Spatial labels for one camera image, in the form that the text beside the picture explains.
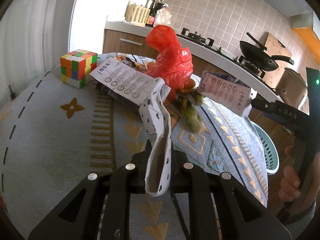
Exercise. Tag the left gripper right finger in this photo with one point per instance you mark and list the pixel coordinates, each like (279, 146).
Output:
(178, 159)

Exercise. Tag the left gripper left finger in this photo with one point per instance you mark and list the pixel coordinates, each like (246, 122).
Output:
(140, 160)

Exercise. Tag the white spotted paper bag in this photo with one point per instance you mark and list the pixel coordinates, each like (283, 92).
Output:
(157, 123)

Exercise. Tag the green vegetable scraps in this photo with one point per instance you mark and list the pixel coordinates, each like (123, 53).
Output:
(189, 112)

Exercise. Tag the pink grey printed carton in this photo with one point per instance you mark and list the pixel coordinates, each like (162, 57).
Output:
(227, 91)

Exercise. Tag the orange peel scraps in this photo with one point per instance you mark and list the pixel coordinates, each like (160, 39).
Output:
(187, 88)

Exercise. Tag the white printed paper carton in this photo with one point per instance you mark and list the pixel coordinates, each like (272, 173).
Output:
(123, 83)

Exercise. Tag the red plastic bag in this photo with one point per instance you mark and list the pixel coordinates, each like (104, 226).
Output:
(174, 63)

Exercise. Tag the person's right hand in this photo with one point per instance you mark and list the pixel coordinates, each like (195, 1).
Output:
(289, 185)

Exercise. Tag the brown rice cooker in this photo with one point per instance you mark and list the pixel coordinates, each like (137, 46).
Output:
(292, 88)

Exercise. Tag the light blue perforated waste basket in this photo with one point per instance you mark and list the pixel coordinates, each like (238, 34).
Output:
(270, 151)

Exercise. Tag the black wok pan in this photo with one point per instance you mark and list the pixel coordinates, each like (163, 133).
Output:
(259, 57)

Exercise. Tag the wooden cutting board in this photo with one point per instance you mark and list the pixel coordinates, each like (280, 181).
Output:
(275, 47)

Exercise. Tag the patterned blue grey tablecloth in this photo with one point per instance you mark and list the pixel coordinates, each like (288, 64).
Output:
(53, 135)

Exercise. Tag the black gas stove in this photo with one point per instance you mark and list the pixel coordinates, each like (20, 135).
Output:
(207, 55)

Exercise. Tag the multicolour puzzle cube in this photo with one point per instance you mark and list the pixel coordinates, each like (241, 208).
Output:
(76, 67)

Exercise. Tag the dark soy sauce bottle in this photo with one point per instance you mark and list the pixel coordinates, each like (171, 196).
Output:
(152, 14)

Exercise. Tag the clear plastic bag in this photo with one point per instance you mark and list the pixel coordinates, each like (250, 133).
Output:
(163, 17)

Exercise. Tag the cream woven basket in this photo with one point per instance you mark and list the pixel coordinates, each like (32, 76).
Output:
(136, 14)

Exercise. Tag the orange wall cabinet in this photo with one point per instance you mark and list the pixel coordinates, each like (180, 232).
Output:
(311, 40)

